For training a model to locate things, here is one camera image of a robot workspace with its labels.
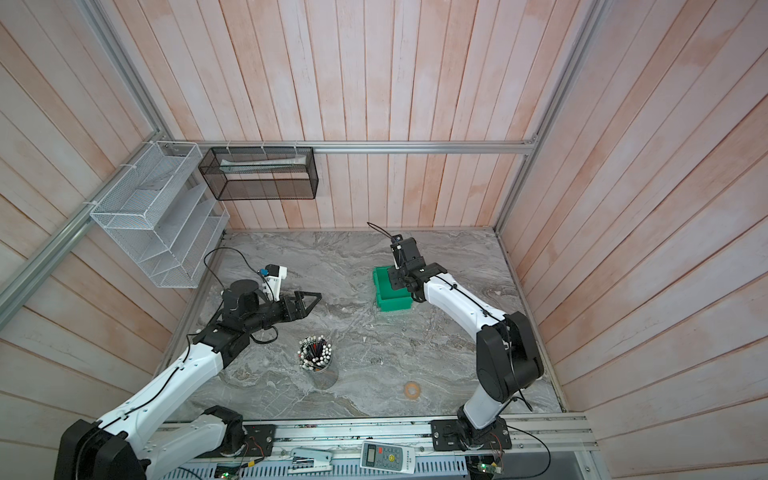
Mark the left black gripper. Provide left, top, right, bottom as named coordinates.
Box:
left=246, top=291, right=324, bottom=333

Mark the green plastic bin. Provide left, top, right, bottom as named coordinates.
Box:
left=372, top=266, right=413, bottom=313

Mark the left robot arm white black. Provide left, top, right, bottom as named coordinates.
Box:
left=54, top=280, right=322, bottom=479

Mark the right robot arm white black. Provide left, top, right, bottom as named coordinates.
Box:
left=388, top=234, right=545, bottom=450

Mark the white remote control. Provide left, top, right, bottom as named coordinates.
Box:
left=360, top=441, right=416, bottom=474

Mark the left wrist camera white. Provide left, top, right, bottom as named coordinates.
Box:
left=261, top=264, right=287, bottom=301

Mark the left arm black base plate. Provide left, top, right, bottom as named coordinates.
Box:
left=199, top=424, right=277, bottom=458

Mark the black wire mesh basket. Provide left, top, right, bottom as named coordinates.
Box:
left=199, top=146, right=319, bottom=201

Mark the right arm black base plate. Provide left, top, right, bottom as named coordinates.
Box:
left=430, top=418, right=512, bottom=452

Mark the white wire mesh shelf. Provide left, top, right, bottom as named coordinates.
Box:
left=91, top=142, right=229, bottom=289

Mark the aluminium front rail frame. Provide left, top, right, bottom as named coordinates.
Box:
left=155, top=413, right=601, bottom=480

